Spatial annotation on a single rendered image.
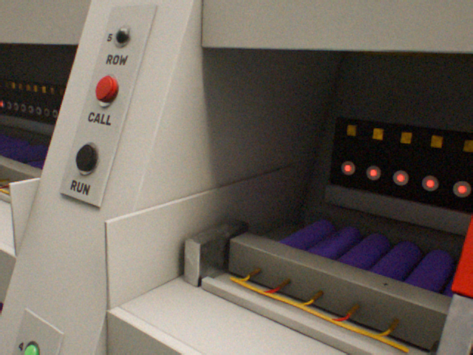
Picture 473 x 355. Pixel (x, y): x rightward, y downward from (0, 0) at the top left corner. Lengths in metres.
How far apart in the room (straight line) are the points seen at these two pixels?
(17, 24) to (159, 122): 0.22
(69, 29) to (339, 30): 0.22
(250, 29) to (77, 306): 0.18
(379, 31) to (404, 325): 0.14
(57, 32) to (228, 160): 0.17
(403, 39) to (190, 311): 0.17
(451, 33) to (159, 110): 0.14
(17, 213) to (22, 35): 0.17
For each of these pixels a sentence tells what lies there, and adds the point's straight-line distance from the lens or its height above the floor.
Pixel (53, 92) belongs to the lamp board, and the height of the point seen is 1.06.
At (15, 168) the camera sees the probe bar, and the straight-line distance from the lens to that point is 0.46.
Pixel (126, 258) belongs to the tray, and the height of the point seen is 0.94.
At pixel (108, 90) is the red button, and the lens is 0.27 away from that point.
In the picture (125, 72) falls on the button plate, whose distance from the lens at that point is 0.27.
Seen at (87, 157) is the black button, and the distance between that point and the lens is 0.27.
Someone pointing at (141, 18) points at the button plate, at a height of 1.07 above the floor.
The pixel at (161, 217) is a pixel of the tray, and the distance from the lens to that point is 0.25.
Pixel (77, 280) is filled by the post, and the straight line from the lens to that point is 0.27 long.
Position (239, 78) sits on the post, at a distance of 0.30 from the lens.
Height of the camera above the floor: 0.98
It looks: 2 degrees up
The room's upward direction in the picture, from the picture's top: 15 degrees clockwise
